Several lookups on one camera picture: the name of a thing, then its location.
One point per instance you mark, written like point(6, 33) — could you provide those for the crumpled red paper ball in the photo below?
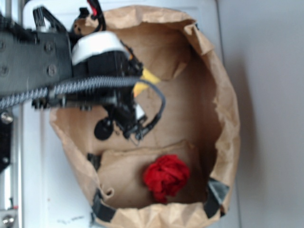
point(166, 176)

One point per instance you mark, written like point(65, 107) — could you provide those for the yellow sponge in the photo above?
point(147, 76)

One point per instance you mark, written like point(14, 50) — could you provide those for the aluminium frame rail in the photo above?
point(11, 205)

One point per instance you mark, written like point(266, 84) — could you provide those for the brown paper bag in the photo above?
point(200, 124)

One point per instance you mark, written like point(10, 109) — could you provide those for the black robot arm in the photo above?
point(54, 67)

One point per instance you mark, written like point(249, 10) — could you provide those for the black mounting bracket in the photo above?
point(6, 125)

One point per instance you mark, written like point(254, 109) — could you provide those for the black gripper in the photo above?
point(105, 71)

